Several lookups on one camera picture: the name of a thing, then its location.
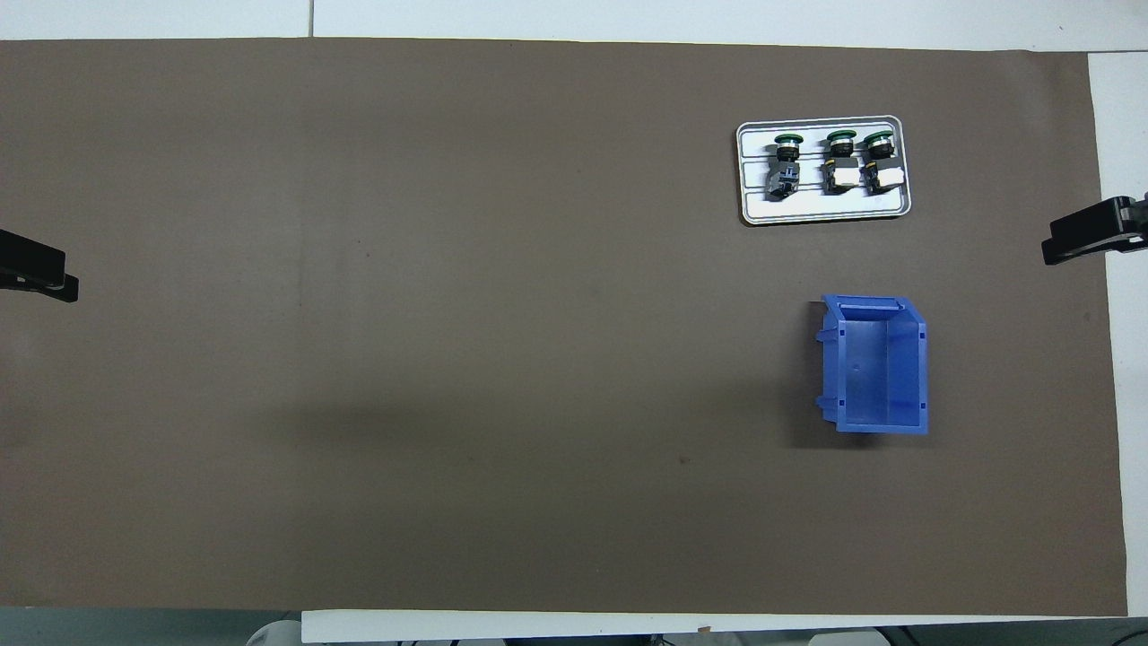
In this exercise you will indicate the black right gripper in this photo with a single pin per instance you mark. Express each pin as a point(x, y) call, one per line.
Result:
point(1139, 215)

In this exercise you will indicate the green push button grey block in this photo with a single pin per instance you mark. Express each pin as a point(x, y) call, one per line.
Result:
point(783, 179)

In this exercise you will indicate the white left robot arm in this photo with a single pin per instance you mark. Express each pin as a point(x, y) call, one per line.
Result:
point(273, 635)

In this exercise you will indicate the green push button white block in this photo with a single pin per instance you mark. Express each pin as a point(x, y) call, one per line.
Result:
point(883, 175)
point(840, 175)

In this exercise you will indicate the blue plastic storage bin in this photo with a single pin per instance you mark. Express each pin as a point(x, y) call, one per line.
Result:
point(883, 377)

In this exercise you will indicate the silver metal tray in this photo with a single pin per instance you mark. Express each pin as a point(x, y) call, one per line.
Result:
point(807, 208)

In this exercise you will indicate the brown paper table mat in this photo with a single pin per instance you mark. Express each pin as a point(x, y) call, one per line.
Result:
point(448, 359)

